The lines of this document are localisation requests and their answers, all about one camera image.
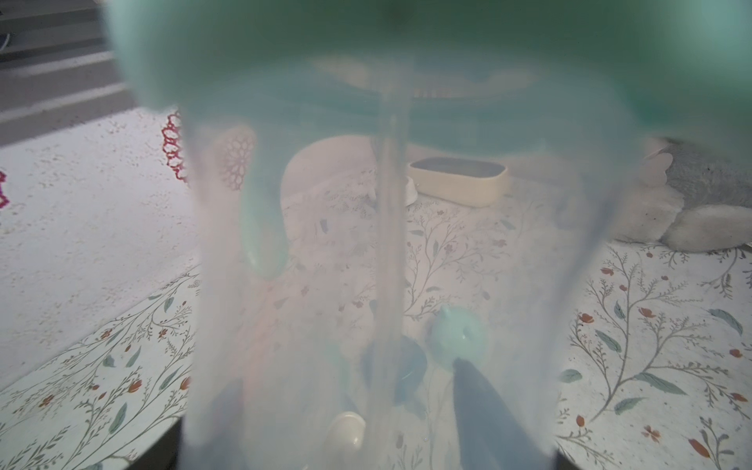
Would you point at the grey white plush toy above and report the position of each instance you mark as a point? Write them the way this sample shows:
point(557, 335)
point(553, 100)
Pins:
point(687, 199)

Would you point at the cream box dark lid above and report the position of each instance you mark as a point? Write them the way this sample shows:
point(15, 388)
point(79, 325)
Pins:
point(476, 184)

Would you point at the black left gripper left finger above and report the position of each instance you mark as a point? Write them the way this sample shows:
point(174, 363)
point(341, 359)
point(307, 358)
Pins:
point(163, 454)

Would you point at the clear baby bottle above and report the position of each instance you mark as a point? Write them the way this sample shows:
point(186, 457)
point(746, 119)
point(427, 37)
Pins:
point(316, 242)

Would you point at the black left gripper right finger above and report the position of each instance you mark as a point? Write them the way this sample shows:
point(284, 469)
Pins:
point(489, 437)

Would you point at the mint bottle cap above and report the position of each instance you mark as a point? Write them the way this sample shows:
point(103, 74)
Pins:
point(457, 334)

